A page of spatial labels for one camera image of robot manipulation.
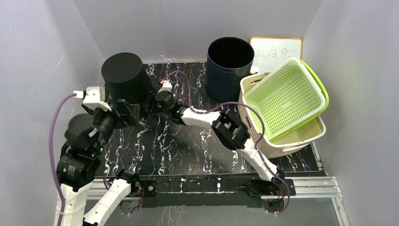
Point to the large black plastic bucket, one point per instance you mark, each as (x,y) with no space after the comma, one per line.
(126,78)

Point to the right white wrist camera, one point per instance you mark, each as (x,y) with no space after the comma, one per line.
(165,86)

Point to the small whiteboard with writing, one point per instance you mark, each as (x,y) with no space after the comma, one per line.
(270,53)

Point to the green perforated plastic basket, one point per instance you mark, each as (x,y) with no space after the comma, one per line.
(286,99)

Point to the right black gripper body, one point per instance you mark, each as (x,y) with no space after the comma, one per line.
(159,108)

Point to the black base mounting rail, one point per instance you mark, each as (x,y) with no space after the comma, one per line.
(212,190)

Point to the dark blue cylindrical bin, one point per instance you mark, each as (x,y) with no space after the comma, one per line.
(229,60)

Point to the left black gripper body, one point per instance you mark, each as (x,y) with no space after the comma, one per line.
(107,122)

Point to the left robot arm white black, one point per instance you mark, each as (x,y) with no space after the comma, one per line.
(74,177)

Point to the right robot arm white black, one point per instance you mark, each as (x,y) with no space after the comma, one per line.
(232,133)

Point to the aluminium frame rail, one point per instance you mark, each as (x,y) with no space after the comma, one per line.
(306,187)

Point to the beige perforated plastic basket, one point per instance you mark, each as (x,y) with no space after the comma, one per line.
(288,144)

